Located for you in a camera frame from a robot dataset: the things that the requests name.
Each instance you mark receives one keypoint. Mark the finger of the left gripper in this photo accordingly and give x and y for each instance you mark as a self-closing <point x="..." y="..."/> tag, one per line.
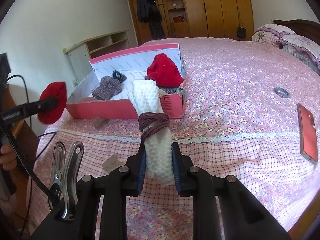
<point x="27" y="110"/>

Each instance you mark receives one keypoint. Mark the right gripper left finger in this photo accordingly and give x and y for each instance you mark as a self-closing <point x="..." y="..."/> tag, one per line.
<point x="125" y="181"/>

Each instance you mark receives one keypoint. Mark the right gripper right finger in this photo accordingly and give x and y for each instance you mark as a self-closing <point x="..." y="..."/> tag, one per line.
<point x="193" y="181"/>

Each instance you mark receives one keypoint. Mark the red fleece sock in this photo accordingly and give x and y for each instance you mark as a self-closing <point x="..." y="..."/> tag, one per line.
<point x="164" y="72"/>
<point x="56" y="90"/>

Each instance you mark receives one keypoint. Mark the grey translucent sock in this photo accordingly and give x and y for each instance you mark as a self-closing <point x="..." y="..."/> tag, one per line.
<point x="100" y="122"/>

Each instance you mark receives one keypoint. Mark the white knitted towel roll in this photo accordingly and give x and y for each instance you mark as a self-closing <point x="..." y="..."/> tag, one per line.
<point x="154" y="126"/>

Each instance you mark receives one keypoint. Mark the grey knitted sock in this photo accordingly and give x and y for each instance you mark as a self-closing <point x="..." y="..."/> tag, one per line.
<point x="108" y="88"/>
<point x="172" y="90"/>

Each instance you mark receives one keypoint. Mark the person's left hand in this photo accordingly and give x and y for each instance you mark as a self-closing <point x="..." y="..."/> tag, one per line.
<point x="8" y="157"/>

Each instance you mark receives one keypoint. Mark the wooden bedside furniture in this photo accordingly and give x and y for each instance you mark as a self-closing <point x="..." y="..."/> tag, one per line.
<point x="27" y="140"/>

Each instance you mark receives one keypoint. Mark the metal spring clamp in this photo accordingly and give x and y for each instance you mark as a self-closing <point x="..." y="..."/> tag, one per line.
<point x="64" y="175"/>

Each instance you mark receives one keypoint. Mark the pink floral bed sheet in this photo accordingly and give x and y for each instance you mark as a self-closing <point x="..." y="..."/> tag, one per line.
<point x="240" y="118"/>

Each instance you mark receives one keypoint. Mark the white shelf desk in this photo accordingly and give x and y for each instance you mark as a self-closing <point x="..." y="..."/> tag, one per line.
<point x="80" y="53"/>

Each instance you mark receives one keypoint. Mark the dark patterned small cloth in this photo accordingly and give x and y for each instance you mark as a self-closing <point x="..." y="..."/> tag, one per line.
<point x="119" y="76"/>

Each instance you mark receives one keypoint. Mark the pink cardboard shoe box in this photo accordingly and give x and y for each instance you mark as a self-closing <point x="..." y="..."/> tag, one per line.
<point x="132" y="63"/>

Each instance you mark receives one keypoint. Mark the red smartphone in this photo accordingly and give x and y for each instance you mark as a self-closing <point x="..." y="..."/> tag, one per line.
<point x="308" y="136"/>

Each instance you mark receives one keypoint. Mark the small black hanging bag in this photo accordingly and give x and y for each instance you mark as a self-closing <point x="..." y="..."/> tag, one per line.
<point x="241" y="31"/>

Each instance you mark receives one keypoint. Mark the dark hanging jacket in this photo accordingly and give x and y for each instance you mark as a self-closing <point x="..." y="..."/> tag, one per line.
<point x="148" y="12"/>

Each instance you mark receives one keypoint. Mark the rear pink pillow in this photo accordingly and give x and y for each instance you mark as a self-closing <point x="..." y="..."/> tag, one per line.
<point x="271" y="33"/>

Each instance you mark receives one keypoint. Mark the pink pillow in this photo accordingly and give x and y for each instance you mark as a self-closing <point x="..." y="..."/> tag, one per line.
<point x="271" y="33"/>
<point x="303" y="49"/>

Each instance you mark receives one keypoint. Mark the wooden wardrobe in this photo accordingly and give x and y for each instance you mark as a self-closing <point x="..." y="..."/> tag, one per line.
<point x="198" y="18"/>

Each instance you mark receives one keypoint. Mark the front pink pillow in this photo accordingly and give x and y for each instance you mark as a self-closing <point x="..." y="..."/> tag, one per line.
<point x="303" y="49"/>

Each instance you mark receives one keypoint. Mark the dark wooden headboard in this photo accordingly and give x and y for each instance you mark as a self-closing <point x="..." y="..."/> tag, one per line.
<point x="304" y="28"/>

